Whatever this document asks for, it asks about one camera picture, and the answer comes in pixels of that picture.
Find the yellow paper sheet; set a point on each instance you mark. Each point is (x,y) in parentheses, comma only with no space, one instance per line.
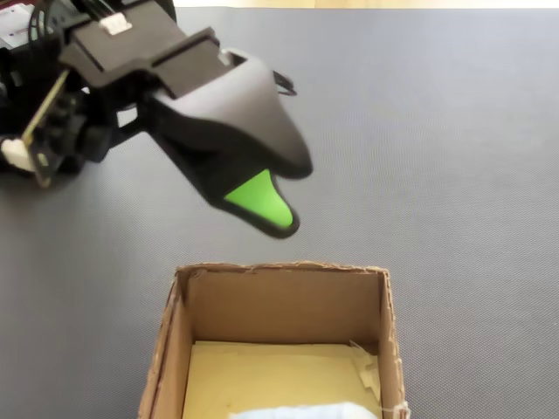
(271,371)

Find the white block blue yarn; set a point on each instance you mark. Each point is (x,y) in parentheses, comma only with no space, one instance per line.
(305,412)

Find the open brown cardboard box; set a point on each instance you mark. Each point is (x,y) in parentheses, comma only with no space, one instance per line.
(284,305)

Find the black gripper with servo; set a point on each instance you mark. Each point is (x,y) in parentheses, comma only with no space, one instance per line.
(131,43)

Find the dark grey textured mat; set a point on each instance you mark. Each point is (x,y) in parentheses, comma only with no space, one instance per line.
(436,174)

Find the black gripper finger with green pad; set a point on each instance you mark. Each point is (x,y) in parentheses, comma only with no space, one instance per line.
(253,113)
(257,201)

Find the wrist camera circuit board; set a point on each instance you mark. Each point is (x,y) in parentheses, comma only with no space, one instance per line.
(57,131)

